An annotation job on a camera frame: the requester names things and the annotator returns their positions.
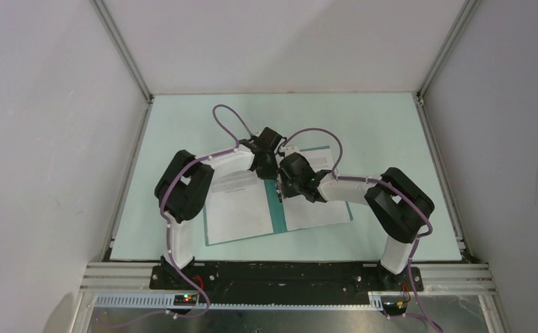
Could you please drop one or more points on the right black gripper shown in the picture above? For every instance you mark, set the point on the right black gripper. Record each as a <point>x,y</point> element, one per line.
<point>287,191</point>

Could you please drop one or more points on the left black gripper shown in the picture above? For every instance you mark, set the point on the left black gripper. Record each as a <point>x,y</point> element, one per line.
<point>271,173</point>

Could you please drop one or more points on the printed white paper sheet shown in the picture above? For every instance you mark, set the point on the printed white paper sheet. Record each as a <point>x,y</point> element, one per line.
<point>237,208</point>

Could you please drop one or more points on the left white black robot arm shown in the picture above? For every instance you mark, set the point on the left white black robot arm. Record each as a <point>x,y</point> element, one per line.
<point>185,185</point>

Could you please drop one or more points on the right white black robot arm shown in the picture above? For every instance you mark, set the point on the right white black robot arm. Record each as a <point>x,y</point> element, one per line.
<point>401,207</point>

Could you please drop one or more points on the left controller board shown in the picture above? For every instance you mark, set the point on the left controller board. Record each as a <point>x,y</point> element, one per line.
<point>185,300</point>

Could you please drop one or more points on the controller board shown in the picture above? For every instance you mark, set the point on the controller board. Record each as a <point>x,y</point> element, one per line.
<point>394,308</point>
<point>185,300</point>

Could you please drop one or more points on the right controller board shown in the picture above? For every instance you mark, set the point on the right controller board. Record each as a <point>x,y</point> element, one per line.
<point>394,308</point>

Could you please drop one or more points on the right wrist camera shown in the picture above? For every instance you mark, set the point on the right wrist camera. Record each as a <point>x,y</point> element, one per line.
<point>285,151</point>

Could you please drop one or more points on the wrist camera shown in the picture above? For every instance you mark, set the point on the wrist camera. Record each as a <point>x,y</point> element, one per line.
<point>267,141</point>
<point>285,151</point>

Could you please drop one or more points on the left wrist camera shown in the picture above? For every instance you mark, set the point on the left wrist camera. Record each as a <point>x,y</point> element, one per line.
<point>267,141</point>

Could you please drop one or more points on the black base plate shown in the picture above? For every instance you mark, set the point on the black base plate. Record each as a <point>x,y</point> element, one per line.
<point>284,283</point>

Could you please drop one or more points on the aluminium frame rail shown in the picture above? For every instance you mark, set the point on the aluminium frame rail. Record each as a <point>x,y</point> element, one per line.
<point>129,283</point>

